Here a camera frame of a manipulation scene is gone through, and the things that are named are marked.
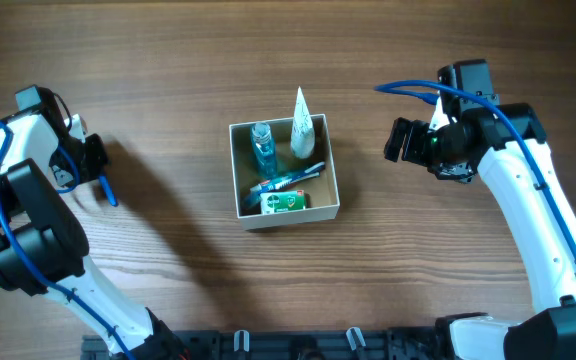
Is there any white lotion tube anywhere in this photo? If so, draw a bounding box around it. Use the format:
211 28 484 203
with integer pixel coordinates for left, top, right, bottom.
290 88 315 159

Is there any small blue item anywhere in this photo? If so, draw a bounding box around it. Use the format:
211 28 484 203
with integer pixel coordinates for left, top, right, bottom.
242 162 325 209

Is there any blue liquid bottle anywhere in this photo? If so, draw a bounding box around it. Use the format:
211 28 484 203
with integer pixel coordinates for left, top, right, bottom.
250 122 278 179

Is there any green soap packet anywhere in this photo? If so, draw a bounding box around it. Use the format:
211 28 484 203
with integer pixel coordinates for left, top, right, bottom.
260 190 307 214

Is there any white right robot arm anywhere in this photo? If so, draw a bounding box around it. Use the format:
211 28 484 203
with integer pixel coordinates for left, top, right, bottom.
379 59 576 359

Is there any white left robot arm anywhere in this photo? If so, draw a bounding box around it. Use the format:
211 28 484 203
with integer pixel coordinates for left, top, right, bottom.
0 85 191 359

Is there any white cardboard box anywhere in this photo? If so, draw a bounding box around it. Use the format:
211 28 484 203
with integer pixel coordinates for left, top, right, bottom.
229 114 340 230

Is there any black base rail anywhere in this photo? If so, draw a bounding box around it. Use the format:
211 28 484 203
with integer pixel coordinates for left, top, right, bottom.
80 327 469 360

